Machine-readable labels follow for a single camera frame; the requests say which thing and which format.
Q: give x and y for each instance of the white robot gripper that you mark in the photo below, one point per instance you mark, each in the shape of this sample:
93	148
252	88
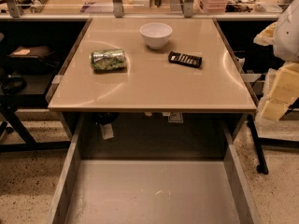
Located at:
289	36

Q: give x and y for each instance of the black rxbar chocolate wrapper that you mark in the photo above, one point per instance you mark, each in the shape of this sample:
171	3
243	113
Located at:
185	59

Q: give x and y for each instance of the open grey top drawer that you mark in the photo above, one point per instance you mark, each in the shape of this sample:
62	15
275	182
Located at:
153	172

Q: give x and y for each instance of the black stand leg with wheel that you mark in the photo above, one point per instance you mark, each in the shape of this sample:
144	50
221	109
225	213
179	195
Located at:
259	142

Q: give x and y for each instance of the white ceramic bowl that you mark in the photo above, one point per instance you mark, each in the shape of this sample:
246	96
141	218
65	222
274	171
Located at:
155	34

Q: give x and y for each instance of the green crushed soda can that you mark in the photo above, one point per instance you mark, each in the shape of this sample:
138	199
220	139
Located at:
108	59

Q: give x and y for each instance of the white paper tag under table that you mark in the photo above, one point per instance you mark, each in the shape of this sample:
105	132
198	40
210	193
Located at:
107	131

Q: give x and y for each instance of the black chair with cushion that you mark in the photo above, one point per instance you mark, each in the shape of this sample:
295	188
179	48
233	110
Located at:
25	91

